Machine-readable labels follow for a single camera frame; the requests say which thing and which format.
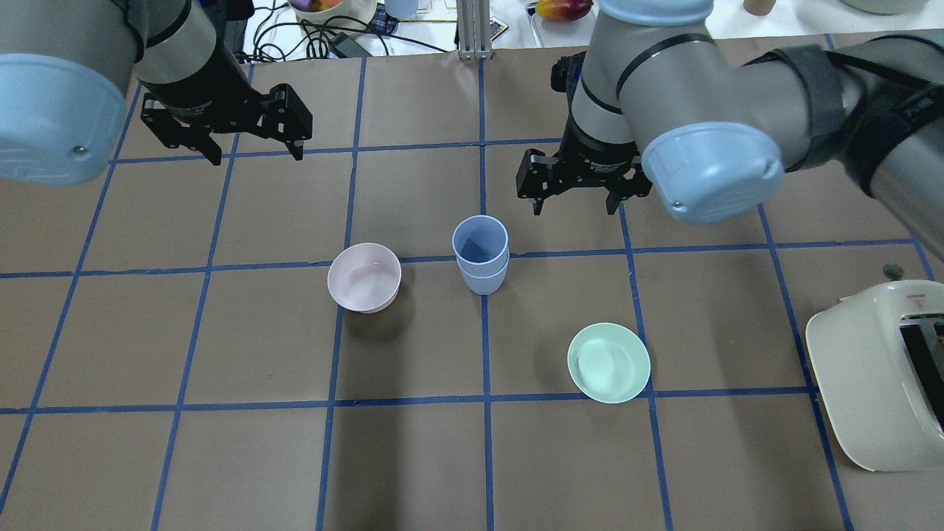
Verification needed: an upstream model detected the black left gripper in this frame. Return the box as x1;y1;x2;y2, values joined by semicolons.
139;70;313;166

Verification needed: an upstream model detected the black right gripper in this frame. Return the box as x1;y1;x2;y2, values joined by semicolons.
516;122;652;216

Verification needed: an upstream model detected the blue cup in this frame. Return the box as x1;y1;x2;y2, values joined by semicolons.
451;215;510;277
459;263;509;296

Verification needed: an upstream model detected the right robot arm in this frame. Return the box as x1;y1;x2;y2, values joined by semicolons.
516;1;943;257

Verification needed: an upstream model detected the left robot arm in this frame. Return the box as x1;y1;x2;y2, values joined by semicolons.
1;1;313;186

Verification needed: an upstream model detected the red apple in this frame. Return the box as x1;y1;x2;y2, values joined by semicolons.
534;0;594;21

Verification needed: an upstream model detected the mint green bowl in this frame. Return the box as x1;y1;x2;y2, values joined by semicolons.
566;322;652;404

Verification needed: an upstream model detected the pink bowl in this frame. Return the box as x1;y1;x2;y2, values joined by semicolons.
327;243;402;315

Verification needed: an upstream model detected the cream white toaster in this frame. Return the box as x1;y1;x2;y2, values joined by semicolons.
805;280;943;473

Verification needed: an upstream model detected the aluminium frame post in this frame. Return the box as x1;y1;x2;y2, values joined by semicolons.
456;0;493;61

